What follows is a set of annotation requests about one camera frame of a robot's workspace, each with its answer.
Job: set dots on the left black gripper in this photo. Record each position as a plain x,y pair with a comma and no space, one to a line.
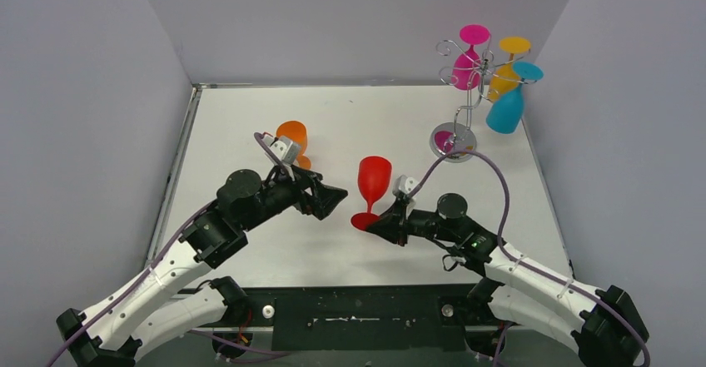
307,197

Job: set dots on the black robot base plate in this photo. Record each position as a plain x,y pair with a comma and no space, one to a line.
397,317

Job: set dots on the blue wine glass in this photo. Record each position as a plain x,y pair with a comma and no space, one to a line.
506,113

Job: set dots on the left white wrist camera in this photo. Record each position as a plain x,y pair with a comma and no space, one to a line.
282,151

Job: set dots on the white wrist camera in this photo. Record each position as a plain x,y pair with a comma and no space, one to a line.
282,151
404,187

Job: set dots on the red wine glass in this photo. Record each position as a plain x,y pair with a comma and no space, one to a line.
373,180

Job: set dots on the pink wine glass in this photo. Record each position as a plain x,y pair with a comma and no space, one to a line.
466,70

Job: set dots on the orange wine glass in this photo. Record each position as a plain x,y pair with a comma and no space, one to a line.
297,132

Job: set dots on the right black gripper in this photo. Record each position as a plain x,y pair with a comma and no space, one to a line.
394,223

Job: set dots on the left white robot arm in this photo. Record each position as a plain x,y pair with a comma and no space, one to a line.
137,318

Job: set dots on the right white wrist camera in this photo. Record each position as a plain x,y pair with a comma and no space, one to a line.
404,187

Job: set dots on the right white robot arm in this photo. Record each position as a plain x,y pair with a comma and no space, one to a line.
602,326

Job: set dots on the silver wire glass rack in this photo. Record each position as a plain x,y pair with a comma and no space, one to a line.
454,140

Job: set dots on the yellow wine glass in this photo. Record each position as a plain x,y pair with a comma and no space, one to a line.
504,78

